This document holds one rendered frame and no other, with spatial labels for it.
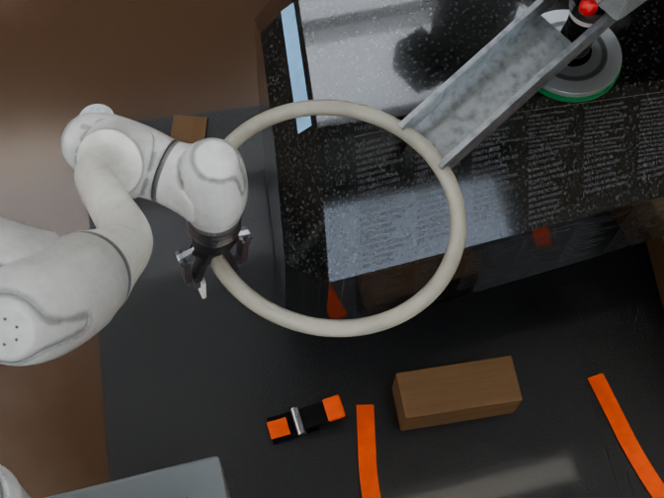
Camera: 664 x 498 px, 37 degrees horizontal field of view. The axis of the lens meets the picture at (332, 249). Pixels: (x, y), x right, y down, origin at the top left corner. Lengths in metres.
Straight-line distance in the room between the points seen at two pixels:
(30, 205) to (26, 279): 1.97
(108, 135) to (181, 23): 1.72
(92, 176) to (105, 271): 0.35
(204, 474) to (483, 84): 0.89
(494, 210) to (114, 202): 1.05
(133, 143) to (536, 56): 0.84
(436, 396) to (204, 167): 1.22
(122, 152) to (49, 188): 1.46
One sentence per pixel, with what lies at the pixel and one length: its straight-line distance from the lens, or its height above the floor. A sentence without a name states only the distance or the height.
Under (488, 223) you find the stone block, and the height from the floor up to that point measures 0.64.
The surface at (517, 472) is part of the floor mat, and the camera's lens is 2.61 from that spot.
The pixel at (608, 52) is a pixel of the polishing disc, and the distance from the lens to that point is 2.16.
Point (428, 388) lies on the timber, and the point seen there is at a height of 0.14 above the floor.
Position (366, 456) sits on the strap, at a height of 0.02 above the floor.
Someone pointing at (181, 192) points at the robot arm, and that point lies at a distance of 1.49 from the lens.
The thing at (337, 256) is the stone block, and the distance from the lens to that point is 2.07.
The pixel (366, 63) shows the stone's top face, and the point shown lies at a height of 0.82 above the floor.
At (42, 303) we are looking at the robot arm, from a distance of 0.95.
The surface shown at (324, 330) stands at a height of 0.94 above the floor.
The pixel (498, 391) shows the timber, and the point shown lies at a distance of 2.53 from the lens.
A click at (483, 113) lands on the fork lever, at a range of 1.93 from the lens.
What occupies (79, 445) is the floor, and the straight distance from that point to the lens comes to 2.64.
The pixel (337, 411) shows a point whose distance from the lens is 2.53.
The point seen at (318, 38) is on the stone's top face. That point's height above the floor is 0.82.
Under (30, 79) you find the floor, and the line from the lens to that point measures 3.15.
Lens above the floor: 2.50
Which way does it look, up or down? 65 degrees down
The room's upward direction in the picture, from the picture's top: 5 degrees clockwise
